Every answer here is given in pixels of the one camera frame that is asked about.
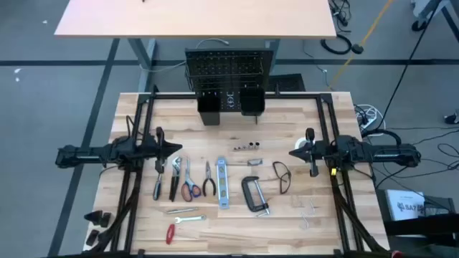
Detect thin taut black cable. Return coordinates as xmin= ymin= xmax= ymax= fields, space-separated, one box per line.
xmin=378 ymin=0 xmax=442 ymax=125

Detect white cable with plug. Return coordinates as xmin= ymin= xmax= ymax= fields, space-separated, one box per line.
xmin=141 ymin=37 xmax=230 ymax=74

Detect grey torpedo level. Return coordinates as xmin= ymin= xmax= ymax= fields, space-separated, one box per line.
xmin=215 ymin=156 xmax=231 ymax=210

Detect black framed safety glasses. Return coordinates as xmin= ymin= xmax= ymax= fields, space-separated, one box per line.
xmin=271 ymin=161 xmax=293 ymax=196

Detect silver combination wrench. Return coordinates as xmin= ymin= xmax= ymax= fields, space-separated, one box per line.
xmin=174 ymin=214 xmax=207 ymax=224

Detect black aluminium table frame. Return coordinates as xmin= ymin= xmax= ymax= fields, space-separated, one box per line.
xmin=109 ymin=85 xmax=394 ymax=258

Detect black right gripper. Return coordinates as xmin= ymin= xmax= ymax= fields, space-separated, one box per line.
xmin=288 ymin=127 xmax=326 ymax=178

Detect light wood desk grey legs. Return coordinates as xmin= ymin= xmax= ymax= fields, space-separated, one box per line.
xmin=53 ymin=0 xmax=338 ymax=93

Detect black cable tangle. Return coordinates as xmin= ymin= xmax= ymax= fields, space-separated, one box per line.
xmin=328 ymin=0 xmax=351 ymax=28

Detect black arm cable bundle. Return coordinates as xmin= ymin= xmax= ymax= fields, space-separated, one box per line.
xmin=95 ymin=171 xmax=143 ymax=254
xmin=331 ymin=175 xmax=383 ymax=254

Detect coiled black cable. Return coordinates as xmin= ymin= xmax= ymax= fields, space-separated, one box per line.
xmin=320 ymin=33 xmax=354 ymax=56

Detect short black pegboard bin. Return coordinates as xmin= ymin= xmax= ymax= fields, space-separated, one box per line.
xmin=238 ymin=87 xmax=267 ymax=117

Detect black floor cable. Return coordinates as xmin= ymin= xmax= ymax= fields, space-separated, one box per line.
xmin=385 ymin=125 xmax=459 ymax=132
xmin=436 ymin=142 xmax=459 ymax=171

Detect grey rolling cart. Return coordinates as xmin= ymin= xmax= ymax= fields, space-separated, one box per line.
xmin=410 ymin=0 xmax=459 ymax=34

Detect black grey handled screwdriver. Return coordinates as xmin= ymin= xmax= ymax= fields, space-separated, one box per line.
xmin=153 ymin=168 xmax=164 ymax=201

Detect black metal pegboard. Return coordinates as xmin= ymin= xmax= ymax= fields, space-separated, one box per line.
xmin=184 ymin=48 xmax=275 ymax=113

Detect white printed cardboard box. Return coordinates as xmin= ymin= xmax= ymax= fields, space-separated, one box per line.
xmin=384 ymin=188 xmax=427 ymax=222

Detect black shelf cart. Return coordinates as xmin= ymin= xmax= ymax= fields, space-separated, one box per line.
xmin=382 ymin=195 xmax=459 ymax=248

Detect black handled groove joint pliers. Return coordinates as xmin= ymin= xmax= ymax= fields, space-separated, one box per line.
xmin=168 ymin=156 xmax=183 ymax=203

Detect black wire pegboard basket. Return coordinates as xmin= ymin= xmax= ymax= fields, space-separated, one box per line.
xmin=184 ymin=64 xmax=269 ymax=95

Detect black C-clamp silver screw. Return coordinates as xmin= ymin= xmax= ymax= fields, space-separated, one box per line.
xmin=240 ymin=175 xmax=271 ymax=218

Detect tall black pegboard bin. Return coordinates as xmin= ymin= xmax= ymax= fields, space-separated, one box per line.
xmin=197 ymin=91 xmax=222 ymax=127

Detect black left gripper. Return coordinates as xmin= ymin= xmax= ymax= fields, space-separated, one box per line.
xmin=145 ymin=125 xmax=184 ymax=176

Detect white power strip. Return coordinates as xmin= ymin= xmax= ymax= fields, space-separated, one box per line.
xmin=358 ymin=113 xmax=377 ymax=130

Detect black perforated metal panel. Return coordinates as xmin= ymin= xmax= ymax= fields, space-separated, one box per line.
xmin=268 ymin=73 xmax=307 ymax=93

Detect red T-handle hex key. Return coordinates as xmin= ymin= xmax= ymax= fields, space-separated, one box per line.
xmin=165 ymin=223 xmax=200 ymax=246

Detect white coiled cable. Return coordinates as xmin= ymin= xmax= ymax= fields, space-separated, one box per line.
xmin=354 ymin=103 xmax=387 ymax=134

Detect black handled needle nose pliers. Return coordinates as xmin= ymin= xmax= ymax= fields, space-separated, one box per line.
xmin=202 ymin=160 xmax=217 ymax=198

